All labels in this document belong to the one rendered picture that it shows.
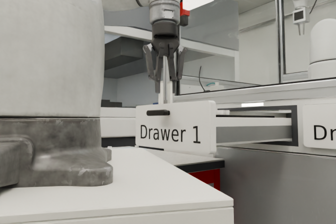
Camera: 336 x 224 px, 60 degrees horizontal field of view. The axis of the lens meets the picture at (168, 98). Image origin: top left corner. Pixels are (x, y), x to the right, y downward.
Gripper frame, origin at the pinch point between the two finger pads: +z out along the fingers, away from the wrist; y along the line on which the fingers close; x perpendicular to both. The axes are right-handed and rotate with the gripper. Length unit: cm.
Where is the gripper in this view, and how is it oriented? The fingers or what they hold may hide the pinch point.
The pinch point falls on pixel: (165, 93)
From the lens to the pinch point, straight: 83.9
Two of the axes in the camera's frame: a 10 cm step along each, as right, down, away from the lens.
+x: -2.6, 0.7, 9.6
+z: 0.1, 10.0, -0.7
